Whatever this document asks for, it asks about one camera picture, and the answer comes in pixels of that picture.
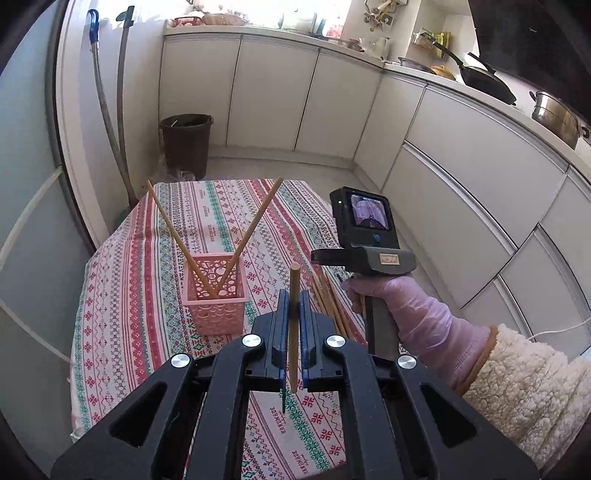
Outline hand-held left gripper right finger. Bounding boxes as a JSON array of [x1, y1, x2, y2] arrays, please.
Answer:
[[299, 290, 541, 480]]

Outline frosted glass door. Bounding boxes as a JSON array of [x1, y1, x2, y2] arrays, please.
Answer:
[[0, 0, 100, 462]]

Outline black wok pan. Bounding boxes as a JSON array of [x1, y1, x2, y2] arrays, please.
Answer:
[[431, 39, 518, 107]]

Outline white cable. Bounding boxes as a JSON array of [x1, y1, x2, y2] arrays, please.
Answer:
[[526, 318, 591, 343]]

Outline person's right hand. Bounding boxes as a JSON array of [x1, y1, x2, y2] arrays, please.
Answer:
[[342, 276, 492, 393]]

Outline pink plastic basket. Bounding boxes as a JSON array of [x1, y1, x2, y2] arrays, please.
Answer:
[[181, 251, 247, 335]]

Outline blue-tipped mop handle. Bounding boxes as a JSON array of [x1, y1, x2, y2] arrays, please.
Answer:
[[87, 8, 139, 206]]

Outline patterned tablecloth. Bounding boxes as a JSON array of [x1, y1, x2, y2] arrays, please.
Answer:
[[69, 178, 370, 480]]

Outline steel pot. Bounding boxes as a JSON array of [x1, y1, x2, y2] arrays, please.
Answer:
[[530, 90, 591, 149]]

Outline black range hood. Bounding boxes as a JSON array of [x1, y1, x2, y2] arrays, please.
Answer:
[[468, 0, 591, 118]]

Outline wicker basket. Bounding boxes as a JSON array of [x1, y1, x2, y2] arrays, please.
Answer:
[[202, 13, 250, 26]]

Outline white door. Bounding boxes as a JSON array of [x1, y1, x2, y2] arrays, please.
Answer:
[[55, 0, 164, 250]]

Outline wooden chopstick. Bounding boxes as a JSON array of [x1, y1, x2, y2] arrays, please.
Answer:
[[318, 272, 357, 339], [290, 264, 300, 394], [147, 180, 215, 298], [210, 176, 284, 298], [312, 272, 345, 334]]

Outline black-tipped broom handle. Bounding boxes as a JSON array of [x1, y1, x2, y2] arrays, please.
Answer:
[[115, 6, 139, 206]]

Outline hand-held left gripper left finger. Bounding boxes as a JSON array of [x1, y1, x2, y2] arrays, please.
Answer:
[[50, 290, 291, 480]]

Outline person's right forearm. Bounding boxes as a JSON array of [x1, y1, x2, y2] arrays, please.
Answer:
[[462, 323, 591, 472]]

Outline brown trash bin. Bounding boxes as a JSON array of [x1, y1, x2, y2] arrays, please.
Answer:
[[159, 114, 214, 181]]

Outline white kitchen cabinets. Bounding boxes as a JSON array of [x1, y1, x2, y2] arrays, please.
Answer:
[[159, 25, 591, 416]]

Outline wall utensil rack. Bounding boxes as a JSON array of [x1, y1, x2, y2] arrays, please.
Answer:
[[362, 0, 409, 32]]

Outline small wall shelf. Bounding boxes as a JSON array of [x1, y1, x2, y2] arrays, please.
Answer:
[[412, 28, 452, 60]]

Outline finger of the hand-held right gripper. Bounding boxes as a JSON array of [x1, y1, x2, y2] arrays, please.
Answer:
[[310, 249, 354, 269]]

